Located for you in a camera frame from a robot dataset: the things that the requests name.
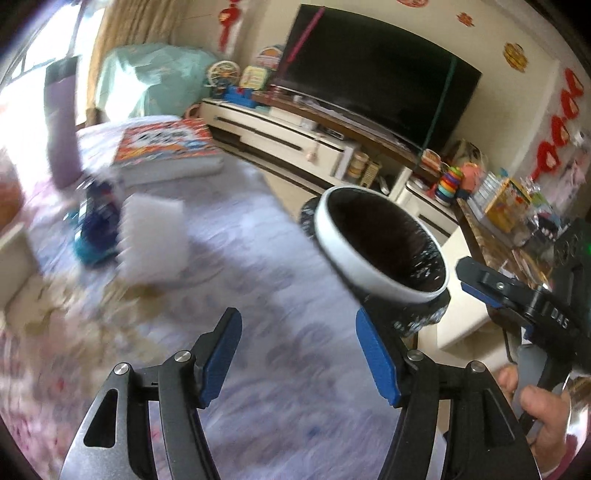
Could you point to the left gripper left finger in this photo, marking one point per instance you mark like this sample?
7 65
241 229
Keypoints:
113 440

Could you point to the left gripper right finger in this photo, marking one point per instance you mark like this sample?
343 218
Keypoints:
484 438

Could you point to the blue plastic bag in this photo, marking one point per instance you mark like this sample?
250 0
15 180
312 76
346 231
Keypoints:
97 221

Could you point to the white foam block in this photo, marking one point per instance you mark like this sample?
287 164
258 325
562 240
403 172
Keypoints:
17 263

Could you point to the white trash bin black liner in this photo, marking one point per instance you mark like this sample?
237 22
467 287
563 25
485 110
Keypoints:
385 256

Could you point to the person's right hand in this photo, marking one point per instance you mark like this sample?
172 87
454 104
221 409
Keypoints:
553 448

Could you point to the yellow toy box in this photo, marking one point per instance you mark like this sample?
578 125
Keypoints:
508 206

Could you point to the floral tablecloth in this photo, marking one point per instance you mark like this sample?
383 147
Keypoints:
299 401

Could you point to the right red heart decoration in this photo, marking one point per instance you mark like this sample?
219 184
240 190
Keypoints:
547 155

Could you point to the stack of children's books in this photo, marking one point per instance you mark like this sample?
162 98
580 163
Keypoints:
165 151

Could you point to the black flat television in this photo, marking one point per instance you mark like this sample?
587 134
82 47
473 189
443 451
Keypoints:
377 73

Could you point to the white TV cabinet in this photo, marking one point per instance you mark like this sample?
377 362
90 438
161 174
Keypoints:
273 138

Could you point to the pink toy kettlebell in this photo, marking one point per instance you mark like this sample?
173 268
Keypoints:
192 111

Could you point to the teal covered armchair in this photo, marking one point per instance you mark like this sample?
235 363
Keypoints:
150 80

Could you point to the purple thermos bottle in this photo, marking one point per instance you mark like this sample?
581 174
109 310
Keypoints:
60 115

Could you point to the toy telephone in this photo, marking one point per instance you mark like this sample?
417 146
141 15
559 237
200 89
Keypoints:
254 78

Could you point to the toy ferris wheel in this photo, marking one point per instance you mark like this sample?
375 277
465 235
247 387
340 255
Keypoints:
222 74

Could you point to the right beige curtain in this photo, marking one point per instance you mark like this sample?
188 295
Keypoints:
130 22

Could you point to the red heart hanging decoration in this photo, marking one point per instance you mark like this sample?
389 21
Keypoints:
227 17

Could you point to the rainbow stacking ring toy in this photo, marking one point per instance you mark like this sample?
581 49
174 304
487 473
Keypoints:
448 186

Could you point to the yellow wall sticker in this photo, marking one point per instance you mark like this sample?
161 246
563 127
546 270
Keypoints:
514 55

